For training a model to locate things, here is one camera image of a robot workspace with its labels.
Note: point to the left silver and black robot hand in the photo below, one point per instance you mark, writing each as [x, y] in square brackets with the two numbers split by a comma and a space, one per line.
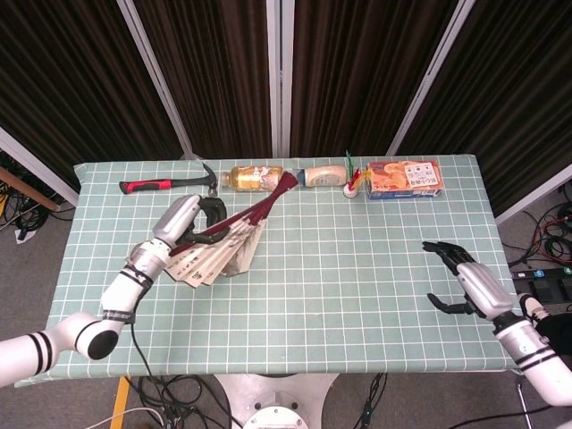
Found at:
[176, 219]

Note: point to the right silver and black robot hand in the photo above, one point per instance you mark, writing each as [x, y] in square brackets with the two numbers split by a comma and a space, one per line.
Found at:
[485, 290]

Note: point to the paper folding fan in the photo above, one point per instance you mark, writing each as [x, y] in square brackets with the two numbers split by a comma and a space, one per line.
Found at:
[214, 259]

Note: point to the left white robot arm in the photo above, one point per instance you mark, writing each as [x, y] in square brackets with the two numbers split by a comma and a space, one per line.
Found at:
[120, 295]

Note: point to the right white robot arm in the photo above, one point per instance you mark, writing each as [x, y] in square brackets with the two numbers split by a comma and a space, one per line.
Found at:
[527, 348]

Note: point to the red and black claw hammer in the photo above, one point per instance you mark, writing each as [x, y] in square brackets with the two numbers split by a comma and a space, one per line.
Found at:
[147, 185]

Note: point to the black bar with coloured stickers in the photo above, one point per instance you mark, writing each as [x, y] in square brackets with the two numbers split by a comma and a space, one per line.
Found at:
[540, 273]

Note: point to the clear bottle with yellow liquid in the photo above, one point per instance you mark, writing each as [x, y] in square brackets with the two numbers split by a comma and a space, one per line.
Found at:
[250, 178]

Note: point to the blue and orange carton box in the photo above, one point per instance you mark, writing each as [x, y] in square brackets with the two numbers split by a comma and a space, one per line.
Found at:
[402, 176]

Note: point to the dark pleated partition panel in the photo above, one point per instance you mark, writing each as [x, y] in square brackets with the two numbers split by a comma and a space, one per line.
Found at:
[514, 89]
[67, 80]
[348, 76]
[214, 76]

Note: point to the green checked tablecloth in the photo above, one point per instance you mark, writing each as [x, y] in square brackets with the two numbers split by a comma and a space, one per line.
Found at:
[335, 277]

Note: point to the brown wooden bar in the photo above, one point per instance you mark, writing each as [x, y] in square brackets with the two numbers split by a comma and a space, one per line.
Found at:
[27, 187]

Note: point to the white squeeze sauce bottle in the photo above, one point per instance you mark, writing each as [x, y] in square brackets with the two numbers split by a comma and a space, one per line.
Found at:
[324, 175]

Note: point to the colourful feather shuttlecock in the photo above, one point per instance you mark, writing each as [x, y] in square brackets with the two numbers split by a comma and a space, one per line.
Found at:
[350, 191]

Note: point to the white partition frame post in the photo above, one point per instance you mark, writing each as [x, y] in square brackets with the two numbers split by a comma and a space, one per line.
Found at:
[429, 76]
[275, 89]
[156, 80]
[36, 167]
[536, 196]

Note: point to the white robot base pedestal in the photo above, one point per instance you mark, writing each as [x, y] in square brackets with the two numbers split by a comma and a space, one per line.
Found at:
[272, 402]

